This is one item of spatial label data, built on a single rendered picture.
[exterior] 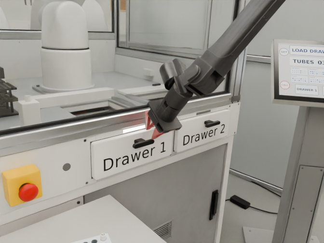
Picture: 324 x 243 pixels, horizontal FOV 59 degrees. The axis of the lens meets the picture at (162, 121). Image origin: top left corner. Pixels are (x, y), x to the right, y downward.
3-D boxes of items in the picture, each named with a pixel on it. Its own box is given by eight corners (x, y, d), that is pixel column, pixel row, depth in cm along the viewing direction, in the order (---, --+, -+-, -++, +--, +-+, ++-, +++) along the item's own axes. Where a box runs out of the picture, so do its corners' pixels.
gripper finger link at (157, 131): (154, 123, 90) (168, 104, 84) (165, 142, 88) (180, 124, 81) (136, 127, 86) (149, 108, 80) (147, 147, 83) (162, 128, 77)
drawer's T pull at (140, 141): (154, 143, 87) (155, 139, 86) (134, 149, 82) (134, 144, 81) (147, 140, 89) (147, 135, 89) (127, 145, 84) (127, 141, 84)
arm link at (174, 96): (179, 93, 70) (198, 96, 72) (171, 73, 73) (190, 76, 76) (166, 111, 74) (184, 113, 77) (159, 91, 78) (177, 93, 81)
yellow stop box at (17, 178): (44, 198, 68) (41, 170, 65) (10, 209, 63) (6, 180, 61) (36, 189, 71) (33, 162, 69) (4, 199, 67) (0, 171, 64)
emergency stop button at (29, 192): (40, 199, 65) (38, 183, 63) (21, 205, 62) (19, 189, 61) (35, 193, 67) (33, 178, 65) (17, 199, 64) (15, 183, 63)
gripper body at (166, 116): (162, 102, 85) (173, 86, 80) (180, 130, 82) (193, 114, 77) (144, 105, 81) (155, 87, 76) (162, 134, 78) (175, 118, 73)
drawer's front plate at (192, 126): (227, 135, 119) (231, 109, 115) (176, 153, 100) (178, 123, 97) (224, 134, 120) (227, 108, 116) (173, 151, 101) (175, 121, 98)
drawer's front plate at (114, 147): (171, 155, 99) (173, 124, 95) (94, 181, 80) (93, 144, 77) (168, 153, 100) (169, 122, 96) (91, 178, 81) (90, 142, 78)
